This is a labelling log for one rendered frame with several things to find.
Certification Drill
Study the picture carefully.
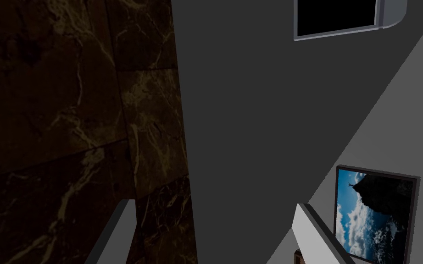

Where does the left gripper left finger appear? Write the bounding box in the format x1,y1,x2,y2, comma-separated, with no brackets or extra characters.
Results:
85,199,138,264

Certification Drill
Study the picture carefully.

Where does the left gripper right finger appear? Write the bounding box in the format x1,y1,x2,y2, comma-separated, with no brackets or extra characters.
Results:
292,203,357,264

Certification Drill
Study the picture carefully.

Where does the framed sky and rock picture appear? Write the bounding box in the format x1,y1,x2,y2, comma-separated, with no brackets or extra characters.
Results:
334,165,421,264

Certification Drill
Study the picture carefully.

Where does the grey framed dark window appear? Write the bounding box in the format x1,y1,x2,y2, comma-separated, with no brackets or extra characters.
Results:
294,0,408,41

